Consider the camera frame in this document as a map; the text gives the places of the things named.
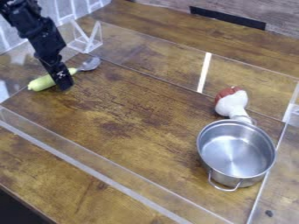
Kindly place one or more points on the red white toy mushroom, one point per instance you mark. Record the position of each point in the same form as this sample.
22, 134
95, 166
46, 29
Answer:
232, 101

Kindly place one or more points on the clear acrylic front barrier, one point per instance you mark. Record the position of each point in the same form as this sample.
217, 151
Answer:
156, 196

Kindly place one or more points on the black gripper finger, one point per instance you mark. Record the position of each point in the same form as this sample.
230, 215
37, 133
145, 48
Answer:
59, 73

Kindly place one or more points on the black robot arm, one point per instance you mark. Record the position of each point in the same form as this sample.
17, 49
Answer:
10, 5

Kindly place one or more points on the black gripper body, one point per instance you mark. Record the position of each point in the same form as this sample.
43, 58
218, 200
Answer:
41, 31

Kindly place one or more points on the stainless steel pot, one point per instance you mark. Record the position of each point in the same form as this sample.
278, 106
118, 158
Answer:
237, 153

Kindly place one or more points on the clear acrylic triangle bracket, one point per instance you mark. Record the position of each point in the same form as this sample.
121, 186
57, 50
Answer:
82, 42

